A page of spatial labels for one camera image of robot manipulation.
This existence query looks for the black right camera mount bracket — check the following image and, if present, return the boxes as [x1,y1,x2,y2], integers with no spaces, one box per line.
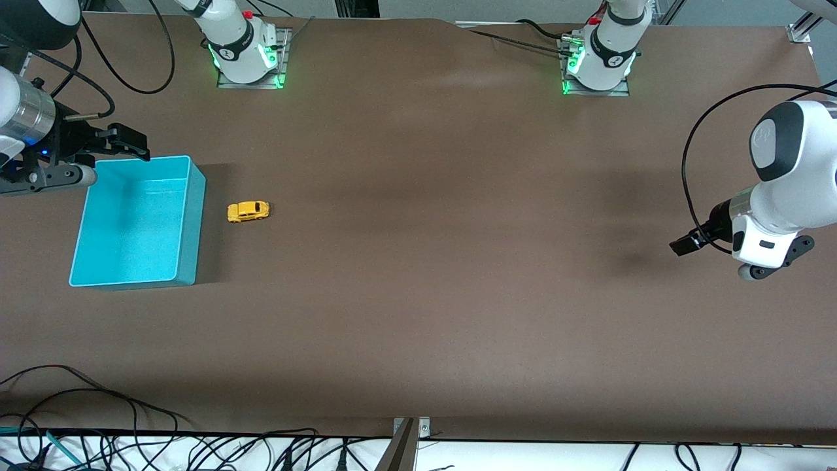
[0,164,79,196]

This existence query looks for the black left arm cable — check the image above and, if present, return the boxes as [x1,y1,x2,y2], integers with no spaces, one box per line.
[681,84,837,256]

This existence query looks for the black base cable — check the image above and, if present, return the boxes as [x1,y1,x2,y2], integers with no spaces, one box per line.
[468,18,576,56]

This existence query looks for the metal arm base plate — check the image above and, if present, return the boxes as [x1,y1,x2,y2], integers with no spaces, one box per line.
[217,27,292,90]
[559,36,632,97]

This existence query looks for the yellow beetle toy car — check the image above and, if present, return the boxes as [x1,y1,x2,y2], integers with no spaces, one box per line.
[227,200,270,224]

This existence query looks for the aluminium profile rail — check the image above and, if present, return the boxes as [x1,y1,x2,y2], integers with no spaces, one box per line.
[788,8,827,44]

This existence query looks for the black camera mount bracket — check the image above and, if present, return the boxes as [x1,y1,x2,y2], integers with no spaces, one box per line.
[749,235,815,281]
[0,164,79,196]

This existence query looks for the grey angled metal bar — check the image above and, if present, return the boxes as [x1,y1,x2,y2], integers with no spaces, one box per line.
[375,419,419,471]

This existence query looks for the long black floor cable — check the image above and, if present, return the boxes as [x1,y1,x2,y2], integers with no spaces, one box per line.
[0,364,194,432]

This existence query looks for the black left camera mount bracket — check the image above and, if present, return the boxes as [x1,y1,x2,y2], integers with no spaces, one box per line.
[749,235,815,281]

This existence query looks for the black right arm cable loop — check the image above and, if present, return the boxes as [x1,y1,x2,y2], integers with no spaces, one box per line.
[78,0,176,95]

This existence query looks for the teal floor cable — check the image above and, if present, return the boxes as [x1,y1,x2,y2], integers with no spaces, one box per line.
[0,425,82,466]

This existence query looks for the teal plastic bin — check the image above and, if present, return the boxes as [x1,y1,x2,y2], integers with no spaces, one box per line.
[69,155,207,288]

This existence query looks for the silver table bracket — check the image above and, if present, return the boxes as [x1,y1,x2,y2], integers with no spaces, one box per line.
[392,417,431,438]

